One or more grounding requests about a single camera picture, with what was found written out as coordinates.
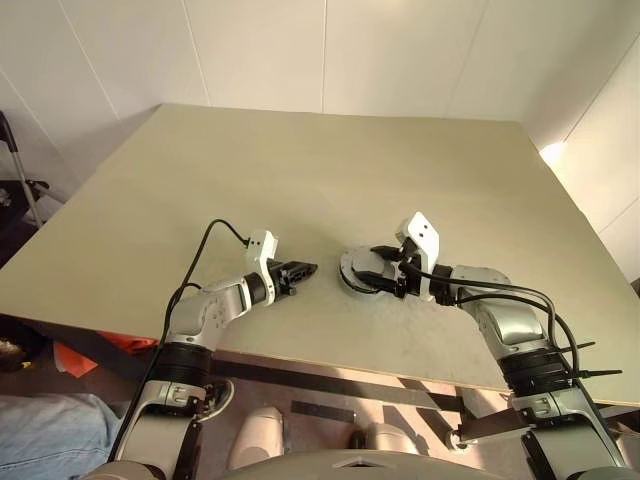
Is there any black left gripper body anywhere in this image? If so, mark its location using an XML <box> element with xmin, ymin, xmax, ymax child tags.
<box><xmin>267</xmin><ymin>258</ymin><xmax>299</xmax><ymax>300</ymax></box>

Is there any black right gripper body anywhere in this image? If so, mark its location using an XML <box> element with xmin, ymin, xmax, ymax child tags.
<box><xmin>392</xmin><ymin>238</ymin><xmax>422</xmax><ymax>301</ymax></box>

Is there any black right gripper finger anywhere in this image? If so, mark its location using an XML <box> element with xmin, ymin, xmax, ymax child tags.
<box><xmin>369</xmin><ymin>243</ymin><xmax>404</xmax><ymax>262</ymax></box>
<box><xmin>351</xmin><ymin>269</ymin><xmax>400</xmax><ymax>297</ymax></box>

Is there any small metal bracket part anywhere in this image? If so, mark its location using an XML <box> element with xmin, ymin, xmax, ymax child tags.
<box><xmin>339</xmin><ymin>245</ymin><xmax>397</xmax><ymax>287</ymax></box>

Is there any grey round tape roll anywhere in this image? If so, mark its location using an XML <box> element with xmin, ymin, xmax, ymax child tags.
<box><xmin>337</xmin><ymin>244</ymin><xmax>401</xmax><ymax>300</ymax></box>

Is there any dark sneaker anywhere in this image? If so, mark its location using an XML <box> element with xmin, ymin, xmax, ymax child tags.
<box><xmin>198</xmin><ymin>378</ymin><xmax>236</xmax><ymax>421</ymax></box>

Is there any black flat strip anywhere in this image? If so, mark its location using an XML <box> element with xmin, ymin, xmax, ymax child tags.
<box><xmin>290</xmin><ymin>399</ymin><xmax>357</xmax><ymax>425</ymax></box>

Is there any beige rounded shell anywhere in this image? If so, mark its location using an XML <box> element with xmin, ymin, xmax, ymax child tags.
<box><xmin>228</xmin><ymin>405</ymin><xmax>287</xmax><ymax>472</ymax></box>
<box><xmin>366</xmin><ymin>422</ymin><xmax>422</xmax><ymax>457</ymax></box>

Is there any grey robot torso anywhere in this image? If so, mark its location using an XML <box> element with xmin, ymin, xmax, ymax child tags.
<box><xmin>89</xmin><ymin>447</ymin><xmax>640</xmax><ymax>480</ymax></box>

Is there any orange object under table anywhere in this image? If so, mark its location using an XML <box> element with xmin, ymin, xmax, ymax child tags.
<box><xmin>52</xmin><ymin>333</ymin><xmax>157</xmax><ymax>380</ymax></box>

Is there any person's blue jeans leg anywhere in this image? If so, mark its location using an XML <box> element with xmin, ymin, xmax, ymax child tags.
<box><xmin>0</xmin><ymin>392</ymin><xmax>125</xmax><ymax>480</ymax></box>

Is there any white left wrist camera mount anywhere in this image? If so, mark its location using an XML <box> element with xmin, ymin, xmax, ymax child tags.
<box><xmin>243</xmin><ymin>228</ymin><xmax>279</xmax><ymax>307</ymax></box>

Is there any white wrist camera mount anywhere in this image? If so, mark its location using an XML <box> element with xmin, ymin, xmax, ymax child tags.
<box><xmin>394</xmin><ymin>210</ymin><xmax>442</xmax><ymax>304</ymax></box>
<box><xmin>243</xmin><ymin>228</ymin><xmax>279</xmax><ymax>307</ymax></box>

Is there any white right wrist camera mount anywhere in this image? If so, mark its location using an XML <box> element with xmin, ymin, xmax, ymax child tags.
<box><xmin>394</xmin><ymin>210</ymin><xmax>442</xmax><ymax>304</ymax></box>

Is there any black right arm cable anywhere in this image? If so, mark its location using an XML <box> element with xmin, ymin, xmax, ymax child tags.
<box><xmin>399</xmin><ymin>262</ymin><xmax>582</xmax><ymax>382</ymax></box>

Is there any black table frame beam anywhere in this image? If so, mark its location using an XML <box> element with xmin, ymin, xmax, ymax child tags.
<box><xmin>0</xmin><ymin>311</ymin><xmax>640</xmax><ymax>419</ymax></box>

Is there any black cable tie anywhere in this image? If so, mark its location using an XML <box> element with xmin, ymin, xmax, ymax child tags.
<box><xmin>568</xmin><ymin>367</ymin><xmax>624</xmax><ymax>380</ymax></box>
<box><xmin>553</xmin><ymin>340</ymin><xmax>597</xmax><ymax>355</ymax></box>

